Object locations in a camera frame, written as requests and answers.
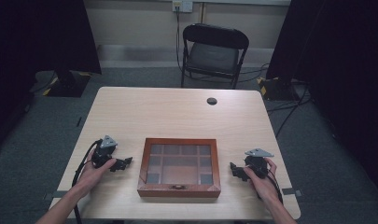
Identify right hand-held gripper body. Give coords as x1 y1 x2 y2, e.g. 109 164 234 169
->
244 147 275 180

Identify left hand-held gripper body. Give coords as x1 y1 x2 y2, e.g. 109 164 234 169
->
91 134 119 169

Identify person's right hand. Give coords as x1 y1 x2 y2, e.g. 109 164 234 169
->
243 157 281 205

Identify person's left hand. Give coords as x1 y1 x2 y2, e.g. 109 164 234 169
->
77 152 118 194

